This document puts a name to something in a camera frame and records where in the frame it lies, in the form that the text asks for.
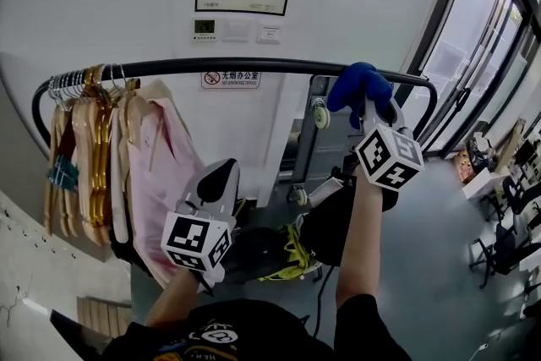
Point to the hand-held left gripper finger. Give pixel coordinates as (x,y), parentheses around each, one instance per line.
(207,186)
(231,182)

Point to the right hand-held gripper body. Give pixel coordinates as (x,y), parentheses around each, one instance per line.
(389,158)

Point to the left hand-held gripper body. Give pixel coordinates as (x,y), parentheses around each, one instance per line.
(190,234)

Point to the blue cloth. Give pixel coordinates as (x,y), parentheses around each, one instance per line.
(355,84)

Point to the black coat rack pole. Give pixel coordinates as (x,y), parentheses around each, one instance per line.
(253,65)

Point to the person's left forearm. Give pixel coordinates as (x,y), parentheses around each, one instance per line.
(173,300)

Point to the person's right forearm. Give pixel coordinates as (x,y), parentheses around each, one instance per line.
(359,241)

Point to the pink garment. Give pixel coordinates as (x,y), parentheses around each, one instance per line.
(169,182)

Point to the white caster wheel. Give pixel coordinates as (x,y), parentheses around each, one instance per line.
(321,114)
(302,195)

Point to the grey metal platform cart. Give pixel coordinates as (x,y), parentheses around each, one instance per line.
(325,148)

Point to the black bag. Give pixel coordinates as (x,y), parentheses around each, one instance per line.
(262,245)

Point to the white garment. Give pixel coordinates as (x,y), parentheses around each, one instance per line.
(119,182)

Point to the white desk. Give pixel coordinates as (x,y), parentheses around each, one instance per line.
(486,184)

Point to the red and white sign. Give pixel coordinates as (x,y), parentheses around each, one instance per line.
(230,79)

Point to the cream garment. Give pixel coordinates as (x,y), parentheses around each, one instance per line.
(158,93)

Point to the black framed glass door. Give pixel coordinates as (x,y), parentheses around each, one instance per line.
(473,34)

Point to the gold metallic hanger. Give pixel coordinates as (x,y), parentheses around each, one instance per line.
(100,148)

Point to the person's black printed shirt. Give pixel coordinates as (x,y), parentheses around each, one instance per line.
(253,334)

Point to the wooden slat panel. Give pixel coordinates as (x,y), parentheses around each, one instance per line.
(105,317)

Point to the wooden board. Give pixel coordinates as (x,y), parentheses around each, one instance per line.
(509,148)

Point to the row of wooden hangers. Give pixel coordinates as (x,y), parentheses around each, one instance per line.
(82,131)

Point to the teal tag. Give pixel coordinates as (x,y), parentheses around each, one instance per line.
(63,173)

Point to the black office chair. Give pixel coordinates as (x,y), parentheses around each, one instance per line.
(507,241)

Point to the white labelled wall panel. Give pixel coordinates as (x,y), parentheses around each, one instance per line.
(269,33)

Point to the white wall switch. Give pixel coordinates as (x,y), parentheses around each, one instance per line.
(236,31)

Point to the wall thermostat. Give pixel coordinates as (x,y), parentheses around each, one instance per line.
(204,29)

